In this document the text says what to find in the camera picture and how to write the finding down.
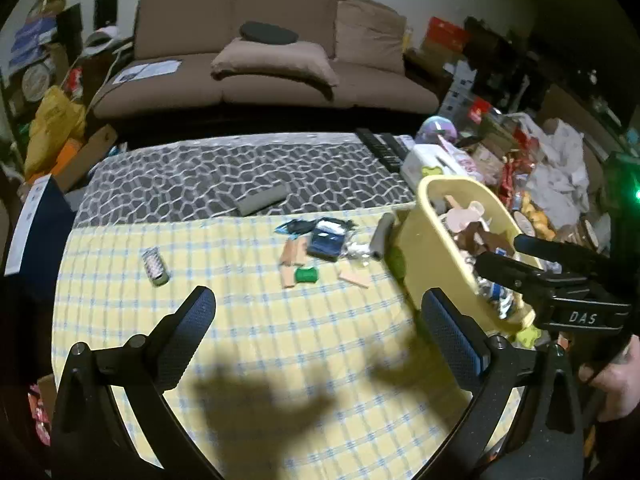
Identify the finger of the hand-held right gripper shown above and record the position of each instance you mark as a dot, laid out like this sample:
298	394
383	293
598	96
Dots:
560	254
510	272

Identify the brown toy piece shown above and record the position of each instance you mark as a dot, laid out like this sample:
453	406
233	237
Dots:
475	241

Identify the black teal packet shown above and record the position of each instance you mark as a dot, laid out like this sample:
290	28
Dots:
294	227

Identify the round plate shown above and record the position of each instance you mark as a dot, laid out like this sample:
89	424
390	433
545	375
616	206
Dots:
35	82

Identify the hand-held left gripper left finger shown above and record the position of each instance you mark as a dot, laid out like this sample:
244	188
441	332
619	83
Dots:
190	330

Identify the white box with pink print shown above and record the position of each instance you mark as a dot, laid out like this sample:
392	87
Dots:
430	160

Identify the large cardboard box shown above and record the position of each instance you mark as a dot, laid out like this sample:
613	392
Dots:
565	105

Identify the brown cardboard flap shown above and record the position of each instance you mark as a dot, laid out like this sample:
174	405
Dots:
87	157

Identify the person's right hand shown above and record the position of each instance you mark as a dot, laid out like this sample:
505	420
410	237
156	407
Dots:
617	385

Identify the white cartons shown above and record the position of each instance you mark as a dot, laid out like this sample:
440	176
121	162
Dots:
457	90

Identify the yellow plastic basket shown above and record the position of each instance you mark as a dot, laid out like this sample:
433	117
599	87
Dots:
435	255

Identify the red box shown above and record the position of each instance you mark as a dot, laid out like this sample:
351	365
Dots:
445	34

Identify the white blue packet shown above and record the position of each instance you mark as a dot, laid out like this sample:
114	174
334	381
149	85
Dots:
500	300

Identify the black wall frame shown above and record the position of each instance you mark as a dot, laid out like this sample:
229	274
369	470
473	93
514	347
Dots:
106	7

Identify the yellow blue checked cloth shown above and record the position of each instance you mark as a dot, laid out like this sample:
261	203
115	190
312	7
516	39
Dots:
250	335

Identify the stack of blue boxes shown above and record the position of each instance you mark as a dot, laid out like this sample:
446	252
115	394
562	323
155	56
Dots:
32	40

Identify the grey foam roll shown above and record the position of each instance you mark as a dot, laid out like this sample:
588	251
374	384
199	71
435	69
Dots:
262	200

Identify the grey stone-pattern blanket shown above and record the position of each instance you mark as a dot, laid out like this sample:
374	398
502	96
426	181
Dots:
175	180

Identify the plain wooden block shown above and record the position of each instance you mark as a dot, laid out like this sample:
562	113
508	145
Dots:
355	277
287	277
293	251

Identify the grey cylinder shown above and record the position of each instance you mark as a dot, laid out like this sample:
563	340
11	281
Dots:
381	240

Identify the brown pillow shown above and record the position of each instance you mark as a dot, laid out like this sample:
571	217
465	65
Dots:
275	60

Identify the green spool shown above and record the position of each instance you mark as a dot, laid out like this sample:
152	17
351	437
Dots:
306	275

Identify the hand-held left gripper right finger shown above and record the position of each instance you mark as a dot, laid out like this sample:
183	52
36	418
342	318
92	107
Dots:
450	330

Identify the white paper sheets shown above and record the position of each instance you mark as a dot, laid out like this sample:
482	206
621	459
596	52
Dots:
147	71

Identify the yellow plastic bag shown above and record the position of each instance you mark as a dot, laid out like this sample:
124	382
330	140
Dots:
52	125

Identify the orange box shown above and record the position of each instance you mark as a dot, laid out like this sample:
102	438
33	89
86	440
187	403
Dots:
67	157

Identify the blue case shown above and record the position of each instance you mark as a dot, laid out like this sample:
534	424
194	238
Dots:
327	242

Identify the white cap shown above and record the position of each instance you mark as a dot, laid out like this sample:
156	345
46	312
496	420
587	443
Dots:
102	40

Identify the brown sofa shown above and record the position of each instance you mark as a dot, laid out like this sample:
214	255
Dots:
280	7

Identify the navy box with white label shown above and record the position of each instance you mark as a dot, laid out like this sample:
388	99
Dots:
37	230

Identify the white crumpled cloth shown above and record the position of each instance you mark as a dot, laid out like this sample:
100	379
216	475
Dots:
555	160

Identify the clear plastic wrapper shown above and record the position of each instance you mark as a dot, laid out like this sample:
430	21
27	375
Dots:
357	250

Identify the pale pink wooden figure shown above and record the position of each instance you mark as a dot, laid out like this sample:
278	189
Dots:
465	217

